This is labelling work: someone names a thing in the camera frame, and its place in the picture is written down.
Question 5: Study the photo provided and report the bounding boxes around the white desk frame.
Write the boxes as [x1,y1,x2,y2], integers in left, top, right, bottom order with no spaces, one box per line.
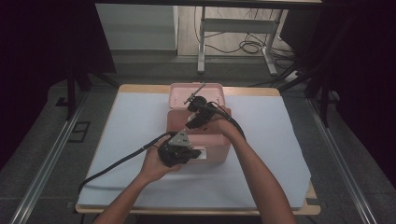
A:
[196,6,286,77]

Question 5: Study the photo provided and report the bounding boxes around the white table sheet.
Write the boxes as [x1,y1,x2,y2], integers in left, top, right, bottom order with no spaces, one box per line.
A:
[77,91,312,209]

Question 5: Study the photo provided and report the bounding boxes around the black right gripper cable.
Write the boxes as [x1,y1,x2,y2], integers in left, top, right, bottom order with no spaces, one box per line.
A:
[207,101,248,142]

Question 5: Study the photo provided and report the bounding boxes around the white power strip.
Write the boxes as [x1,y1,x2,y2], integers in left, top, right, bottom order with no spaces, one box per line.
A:
[284,70,302,83]

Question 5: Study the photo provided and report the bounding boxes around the person's right hand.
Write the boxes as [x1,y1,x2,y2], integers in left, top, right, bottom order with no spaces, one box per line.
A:
[204,117,241,142]

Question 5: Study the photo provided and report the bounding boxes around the white cabinet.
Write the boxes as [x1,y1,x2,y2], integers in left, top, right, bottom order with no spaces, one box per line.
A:
[94,3,179,51]

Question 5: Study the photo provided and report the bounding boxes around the dark curtain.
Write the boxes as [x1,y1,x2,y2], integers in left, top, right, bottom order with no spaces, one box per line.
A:
[0,0,117,171]
[306,0,396,188]

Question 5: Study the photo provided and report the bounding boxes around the pink storage box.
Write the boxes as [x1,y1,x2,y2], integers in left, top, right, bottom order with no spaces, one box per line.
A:
[166,82,233,166]

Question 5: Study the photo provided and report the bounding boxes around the metal floor rail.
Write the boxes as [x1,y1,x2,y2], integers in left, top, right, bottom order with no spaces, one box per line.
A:
[8,92,89,224]
[306,96,378,224]

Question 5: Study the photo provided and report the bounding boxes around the person's left hand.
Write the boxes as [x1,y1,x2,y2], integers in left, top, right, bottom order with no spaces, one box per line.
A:
[138,136,185,185]

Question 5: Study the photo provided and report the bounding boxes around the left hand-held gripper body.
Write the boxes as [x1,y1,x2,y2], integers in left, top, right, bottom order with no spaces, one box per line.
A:
[158,130,195,168]

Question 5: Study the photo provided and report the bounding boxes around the black floor cables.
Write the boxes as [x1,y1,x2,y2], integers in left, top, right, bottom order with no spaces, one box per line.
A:
[194,6,297,60]

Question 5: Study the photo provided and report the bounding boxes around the black metal stand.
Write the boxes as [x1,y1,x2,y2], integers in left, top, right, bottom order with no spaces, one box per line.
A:
[55,62,120,121]
[276,62,341,129]

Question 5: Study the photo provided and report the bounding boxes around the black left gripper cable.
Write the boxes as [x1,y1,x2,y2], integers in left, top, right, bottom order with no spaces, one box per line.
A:
[78,131,178,196]

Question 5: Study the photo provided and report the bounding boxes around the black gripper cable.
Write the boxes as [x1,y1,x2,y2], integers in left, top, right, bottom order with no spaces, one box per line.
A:
[78,131,178,196]
[207,101,248,142]

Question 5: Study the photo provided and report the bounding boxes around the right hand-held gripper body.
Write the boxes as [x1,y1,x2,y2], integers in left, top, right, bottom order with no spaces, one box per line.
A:
[183,82,219,125]

